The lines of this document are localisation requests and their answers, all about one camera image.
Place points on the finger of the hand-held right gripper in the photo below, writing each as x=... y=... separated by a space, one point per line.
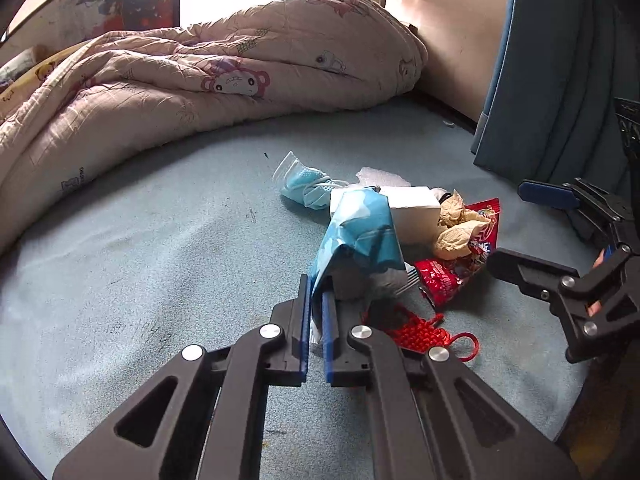
x=520 y=270
x=547 y=195

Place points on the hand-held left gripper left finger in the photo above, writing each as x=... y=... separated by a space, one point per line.
x=304 y=330

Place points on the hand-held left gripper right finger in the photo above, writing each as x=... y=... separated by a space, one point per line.
x=328 y=340

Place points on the red snack wrapper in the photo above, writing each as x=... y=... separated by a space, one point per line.
x=450 y=275

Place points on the blue plastic packet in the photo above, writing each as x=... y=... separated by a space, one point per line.
x=360 y=230

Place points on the person's right hand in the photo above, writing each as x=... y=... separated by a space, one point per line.
x=595 y=308

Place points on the beige crumpled paper napkin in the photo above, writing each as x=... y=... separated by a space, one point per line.
x=457 y=232

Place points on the clear plastic wrapper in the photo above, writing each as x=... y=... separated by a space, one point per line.
x=385 y=282

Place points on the blue curtain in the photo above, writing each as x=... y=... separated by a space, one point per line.
x=555 y=75

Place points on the white paper box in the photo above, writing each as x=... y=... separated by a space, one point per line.
x=412 y=217

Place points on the blue face mask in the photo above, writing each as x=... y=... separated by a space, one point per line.
x=307 y=185

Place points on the white crumpled plastic film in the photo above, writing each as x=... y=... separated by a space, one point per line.
x=380 y=178

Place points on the pink cartoon printed quilt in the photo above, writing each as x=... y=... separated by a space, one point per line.
x=200 y=100

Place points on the yellow cartoon pillow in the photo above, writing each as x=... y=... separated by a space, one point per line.
x=37 y=72

